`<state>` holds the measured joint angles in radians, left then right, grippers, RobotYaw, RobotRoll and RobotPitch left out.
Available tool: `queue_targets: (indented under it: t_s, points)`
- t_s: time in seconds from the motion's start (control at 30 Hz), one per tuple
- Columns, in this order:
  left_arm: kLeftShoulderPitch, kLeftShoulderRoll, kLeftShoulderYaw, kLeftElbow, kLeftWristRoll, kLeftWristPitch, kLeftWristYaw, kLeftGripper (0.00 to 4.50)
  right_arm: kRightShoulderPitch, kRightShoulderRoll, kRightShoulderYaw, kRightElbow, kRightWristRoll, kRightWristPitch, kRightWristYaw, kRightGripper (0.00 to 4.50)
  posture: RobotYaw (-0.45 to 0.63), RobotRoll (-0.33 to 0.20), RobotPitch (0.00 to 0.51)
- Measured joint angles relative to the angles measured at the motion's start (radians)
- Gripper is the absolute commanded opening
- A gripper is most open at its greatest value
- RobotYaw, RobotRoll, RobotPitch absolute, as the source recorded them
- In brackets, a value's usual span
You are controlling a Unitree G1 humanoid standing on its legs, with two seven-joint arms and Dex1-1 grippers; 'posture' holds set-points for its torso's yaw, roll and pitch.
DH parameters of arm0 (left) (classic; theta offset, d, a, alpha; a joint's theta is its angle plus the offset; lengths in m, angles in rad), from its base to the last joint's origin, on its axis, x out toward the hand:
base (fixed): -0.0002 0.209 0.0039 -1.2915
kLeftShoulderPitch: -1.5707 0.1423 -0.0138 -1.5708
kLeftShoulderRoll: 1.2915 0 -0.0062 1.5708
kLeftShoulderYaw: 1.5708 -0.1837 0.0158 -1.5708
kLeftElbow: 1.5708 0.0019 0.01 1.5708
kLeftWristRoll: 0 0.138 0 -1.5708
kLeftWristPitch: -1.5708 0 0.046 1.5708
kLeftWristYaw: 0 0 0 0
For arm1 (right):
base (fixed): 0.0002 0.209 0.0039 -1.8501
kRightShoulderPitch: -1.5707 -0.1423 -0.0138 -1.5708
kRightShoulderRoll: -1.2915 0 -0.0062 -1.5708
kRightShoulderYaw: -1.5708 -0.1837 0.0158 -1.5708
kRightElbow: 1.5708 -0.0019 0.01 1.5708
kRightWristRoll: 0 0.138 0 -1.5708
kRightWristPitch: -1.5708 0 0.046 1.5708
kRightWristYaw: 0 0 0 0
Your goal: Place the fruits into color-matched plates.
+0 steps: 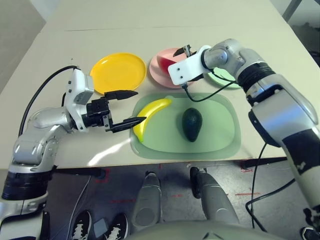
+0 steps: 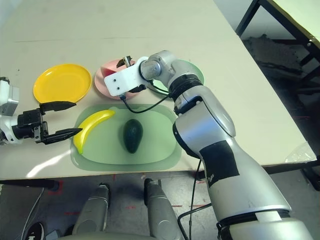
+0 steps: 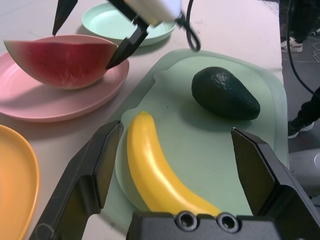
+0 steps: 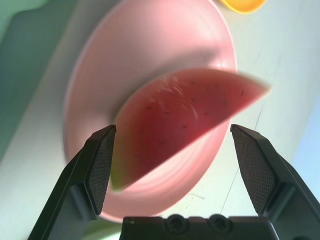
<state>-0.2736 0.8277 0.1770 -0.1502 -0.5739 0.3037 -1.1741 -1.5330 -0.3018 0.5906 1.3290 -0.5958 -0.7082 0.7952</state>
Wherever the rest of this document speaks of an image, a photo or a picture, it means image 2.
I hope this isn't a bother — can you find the black table frame bar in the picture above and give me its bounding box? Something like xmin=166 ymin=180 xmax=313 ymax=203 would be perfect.
xmin=0 ymin=178 xmax=61 ymax=193
xmin=299 ymin=159 xmax=320 ymax=190

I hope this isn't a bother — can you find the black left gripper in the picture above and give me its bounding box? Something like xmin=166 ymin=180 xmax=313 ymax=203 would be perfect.
xmin=11 ymin=100 xmax=84 ymax=145

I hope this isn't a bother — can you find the grey robot leg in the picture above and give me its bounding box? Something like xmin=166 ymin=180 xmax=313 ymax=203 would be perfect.
xmin=72 ymin=183 xmax=111 ymax=236
xmin=144 ymin=177 xmax=183 ymax=240

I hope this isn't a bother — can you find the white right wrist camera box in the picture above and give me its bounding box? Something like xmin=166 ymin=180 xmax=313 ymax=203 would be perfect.
xmin=103 ymin=56 xmax=151 ymax=97

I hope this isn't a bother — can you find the yellow plastic plate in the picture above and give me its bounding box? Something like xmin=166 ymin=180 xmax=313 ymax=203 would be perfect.
xmin=33 ymin=63 xmax=92 ymax=105

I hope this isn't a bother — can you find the green silicone cutting mat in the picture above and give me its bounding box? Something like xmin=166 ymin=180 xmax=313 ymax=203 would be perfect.
xmin=70 ymin=103 xmax=183 ymax=172

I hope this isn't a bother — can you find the dark green toy avocado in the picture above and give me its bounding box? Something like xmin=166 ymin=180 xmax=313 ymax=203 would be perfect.
xmin=122 ymin=118 xmax=144 ymax=154

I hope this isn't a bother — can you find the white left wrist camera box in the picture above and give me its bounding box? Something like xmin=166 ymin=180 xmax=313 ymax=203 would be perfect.
xmin=0 ymin=76 xmax=20 ymax=117

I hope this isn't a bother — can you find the clear plastic bag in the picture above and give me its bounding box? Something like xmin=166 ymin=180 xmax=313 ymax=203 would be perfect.
xmin=284 ymin=141 xmax=317 ymax=164

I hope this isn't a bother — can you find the grey robot right leg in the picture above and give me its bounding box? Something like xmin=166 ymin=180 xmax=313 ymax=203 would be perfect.
xmin=144 ymin=177 xmax=183 ymax=240

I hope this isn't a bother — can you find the yellow toy banana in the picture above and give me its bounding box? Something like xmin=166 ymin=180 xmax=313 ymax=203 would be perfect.
xmin=72 ymin=109 xmax=116 ymax=155

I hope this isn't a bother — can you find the pink plastic plate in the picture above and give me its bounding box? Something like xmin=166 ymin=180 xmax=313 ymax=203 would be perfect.
xmin=94 ymin=59 xmax=151 ymax=101

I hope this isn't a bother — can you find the grey robot torso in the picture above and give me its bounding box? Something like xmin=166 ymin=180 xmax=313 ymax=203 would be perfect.
xmin=57 ymin=229 xmax=156 ymax=240

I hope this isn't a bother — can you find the mint green plastic plate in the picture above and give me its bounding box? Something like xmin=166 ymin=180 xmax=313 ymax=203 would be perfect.
xmin=147 ymin=59 xmax=205 ymax=101

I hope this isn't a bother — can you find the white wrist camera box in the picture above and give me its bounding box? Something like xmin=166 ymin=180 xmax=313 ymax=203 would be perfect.
xmin=0 ymin=76 xmax=20 ymax=117
xmin=103 ymin=56 xmax=151 ymax=97

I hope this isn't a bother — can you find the black sneaker with white print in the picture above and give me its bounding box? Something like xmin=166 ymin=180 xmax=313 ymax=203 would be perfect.
xmin=26 ymin=221 xmax=46 ymax=240

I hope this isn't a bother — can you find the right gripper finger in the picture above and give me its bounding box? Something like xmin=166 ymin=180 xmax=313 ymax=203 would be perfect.
xmin=129 ymin=84 xmax=147 ymax=94
xmin=116 ymin=55 xmax=133 ymax=69

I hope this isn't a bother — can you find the grey robot left leg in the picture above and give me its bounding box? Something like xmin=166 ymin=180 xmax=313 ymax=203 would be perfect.
xmin=72 ymin=183 xmax=111 ymax=236

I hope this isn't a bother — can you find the thin white floor cable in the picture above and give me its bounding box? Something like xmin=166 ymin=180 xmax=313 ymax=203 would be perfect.
xmin=24 ymin=187 xmax=45 ymax=232

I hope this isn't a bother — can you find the side table with black frame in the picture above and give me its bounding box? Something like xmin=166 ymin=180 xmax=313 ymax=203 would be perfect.
xmin=234 ymin=0 xmax=320 ymax=81

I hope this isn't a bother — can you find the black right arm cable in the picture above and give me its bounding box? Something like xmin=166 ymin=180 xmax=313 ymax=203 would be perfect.
xmin=119 ymin=79 xmax=216 ymax=240

